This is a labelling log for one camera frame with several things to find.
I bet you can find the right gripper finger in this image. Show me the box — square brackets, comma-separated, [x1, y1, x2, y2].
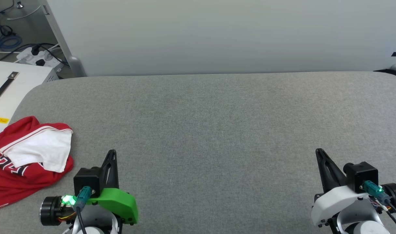
[316, 148, 348, 193]

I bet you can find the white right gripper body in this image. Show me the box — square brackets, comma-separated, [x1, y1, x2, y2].
[310, 185, 376, 228]

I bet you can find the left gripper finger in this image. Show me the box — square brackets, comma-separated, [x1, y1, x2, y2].
[100, 149, 119, 190]

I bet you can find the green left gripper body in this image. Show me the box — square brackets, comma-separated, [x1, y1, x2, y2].
[87, 188, 139, 225]

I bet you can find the red and white jersey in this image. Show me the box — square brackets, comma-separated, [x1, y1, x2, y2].
[0, 116, 74, 213]

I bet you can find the white power strip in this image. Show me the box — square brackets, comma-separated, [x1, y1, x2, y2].
[16, 45, 64, 69]

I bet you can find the white partition panel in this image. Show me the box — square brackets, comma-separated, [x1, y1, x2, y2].
[38, 0, 396, 78]

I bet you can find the left arm cable, teal plug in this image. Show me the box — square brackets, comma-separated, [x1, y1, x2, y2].
[74, 186, 92, 234]

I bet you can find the arm cable, teal plug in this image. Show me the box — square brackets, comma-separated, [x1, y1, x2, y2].
[363, 180, 396, 228]
[74, 186, 92, 234]

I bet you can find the right arm cable, teal plug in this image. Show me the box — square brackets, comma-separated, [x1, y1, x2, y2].
[363, 180, 396, 228]

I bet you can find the white box with black handle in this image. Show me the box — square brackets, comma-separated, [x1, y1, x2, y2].
[0, 60, 59, 137]

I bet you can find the black floor cable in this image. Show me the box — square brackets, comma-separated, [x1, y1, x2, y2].
[0, 42, 70, 66]

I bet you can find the blue coiled cable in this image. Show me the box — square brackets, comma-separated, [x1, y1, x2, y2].
[0, 34, 23, 51]

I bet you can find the white floor cable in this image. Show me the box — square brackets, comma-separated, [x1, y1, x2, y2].
[6, 5, 42, 21]

